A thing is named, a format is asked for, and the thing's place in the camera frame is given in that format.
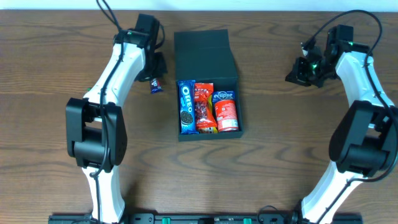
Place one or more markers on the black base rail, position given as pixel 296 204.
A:
pixel 149 218

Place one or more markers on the red Pringles can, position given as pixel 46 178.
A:
pixel 226 116

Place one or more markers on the yellow Hacks candy bag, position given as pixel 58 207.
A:
pixel 206 123

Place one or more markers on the blue Oreo cookie pack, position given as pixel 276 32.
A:
pixel 187 106

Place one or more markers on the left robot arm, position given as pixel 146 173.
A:
pixel 95 127

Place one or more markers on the blue Eclipse mint pack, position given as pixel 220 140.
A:
pixel 223 95

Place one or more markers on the black box with hinged lid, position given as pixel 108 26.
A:
pixel 205 56

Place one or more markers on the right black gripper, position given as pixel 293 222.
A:
pixel 302 72

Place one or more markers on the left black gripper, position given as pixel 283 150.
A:
pixel 157 68

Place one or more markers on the red Hacks candy bag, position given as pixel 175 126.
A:
pixel 201 92

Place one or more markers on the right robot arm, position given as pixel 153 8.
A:
pixel 365 141

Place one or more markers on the dark blue chocolate bar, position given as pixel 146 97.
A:
pixel 155 86

